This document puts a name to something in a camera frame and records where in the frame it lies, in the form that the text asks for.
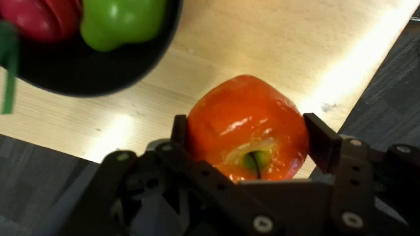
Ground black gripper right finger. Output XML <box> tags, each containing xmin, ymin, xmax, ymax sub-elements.
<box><xmin>301</xmin><ymin>111</ymin><xmax>420</xmax><ymax>236</ymax></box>

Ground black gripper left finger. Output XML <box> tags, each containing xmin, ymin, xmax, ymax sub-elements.
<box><xmin>60</xmin><ymin>114</ymin><xmax>280</xmax><ymax>236</ymax></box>

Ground orange apple toy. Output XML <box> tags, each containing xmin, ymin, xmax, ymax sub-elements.
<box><xmin>186</xmin><ymin>73</ymin><xmax>311</xmax><ymax>183</ymax></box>

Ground green pepper toy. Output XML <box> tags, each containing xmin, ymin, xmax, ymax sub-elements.
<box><xmin>78</xmin><ymin>0</ymin><xmax>167</xmax><ymax>54</ymax></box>

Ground red radish toy green leaves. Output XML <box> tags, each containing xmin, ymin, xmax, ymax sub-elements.
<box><xmin>0</xmin><ymin>0</ymin><xmax>83</xmax><ymax>115</ymax></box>

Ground black bowl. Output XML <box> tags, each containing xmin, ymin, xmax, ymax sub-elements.
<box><xmin>0</xmin><ymin>0</ymin><xmax>183</xmax><ymax>98</ymax></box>

